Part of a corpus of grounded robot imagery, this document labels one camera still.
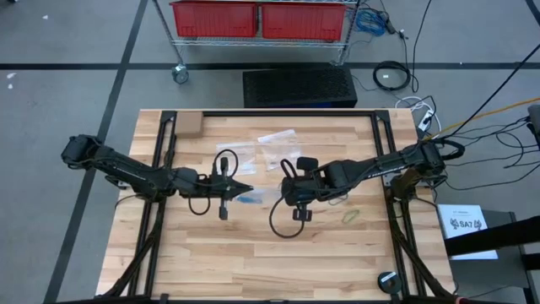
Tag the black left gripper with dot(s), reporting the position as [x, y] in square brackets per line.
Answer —
[211, 186]

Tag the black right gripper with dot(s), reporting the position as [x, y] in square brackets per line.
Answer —
[304, 186]

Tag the blue rubber band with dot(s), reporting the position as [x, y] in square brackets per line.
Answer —
[251, 199]
[257, 197]
[242, 198]

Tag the green rubber band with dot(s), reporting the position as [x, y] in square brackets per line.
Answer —
[342, 219]

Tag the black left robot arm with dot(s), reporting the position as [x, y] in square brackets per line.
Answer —
[126, 169]

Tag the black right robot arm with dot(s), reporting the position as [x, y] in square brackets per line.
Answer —
[379, 166]

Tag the small cardboard box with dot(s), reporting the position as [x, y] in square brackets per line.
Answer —
[189, 123]

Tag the black perforated computer case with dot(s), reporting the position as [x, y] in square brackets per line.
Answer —
[295, 86]

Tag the dark green tape roll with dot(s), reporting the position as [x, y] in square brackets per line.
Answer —
[389, 285]

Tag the white power strip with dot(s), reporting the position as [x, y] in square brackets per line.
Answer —
[425, 120]

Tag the white printed paper sheet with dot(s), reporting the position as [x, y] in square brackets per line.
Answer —
[464, 211]

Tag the red plastic bin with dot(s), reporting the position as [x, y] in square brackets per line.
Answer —
[211, 19]
[304, 21]

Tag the grey side table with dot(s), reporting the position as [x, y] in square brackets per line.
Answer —
[485, 278]

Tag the black bar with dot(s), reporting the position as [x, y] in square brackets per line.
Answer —
[506, 236]

